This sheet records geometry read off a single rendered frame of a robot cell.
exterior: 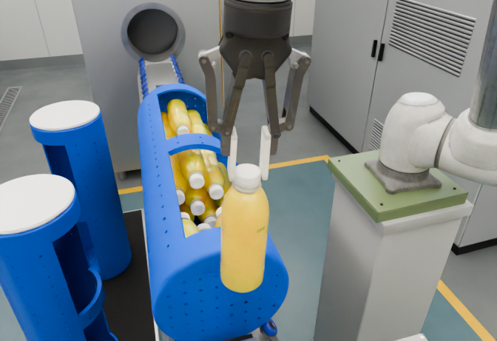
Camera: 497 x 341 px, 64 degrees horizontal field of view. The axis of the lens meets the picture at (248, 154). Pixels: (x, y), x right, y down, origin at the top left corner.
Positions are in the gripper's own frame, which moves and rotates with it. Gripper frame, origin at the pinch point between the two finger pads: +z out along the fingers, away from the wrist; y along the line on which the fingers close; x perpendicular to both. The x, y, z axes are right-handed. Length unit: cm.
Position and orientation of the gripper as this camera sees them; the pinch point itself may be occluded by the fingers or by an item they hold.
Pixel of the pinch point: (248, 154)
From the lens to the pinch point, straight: 53.3
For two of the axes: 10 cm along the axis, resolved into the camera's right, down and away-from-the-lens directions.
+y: -9.9, 0.3, -1.5
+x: 1.4, 5.3, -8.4
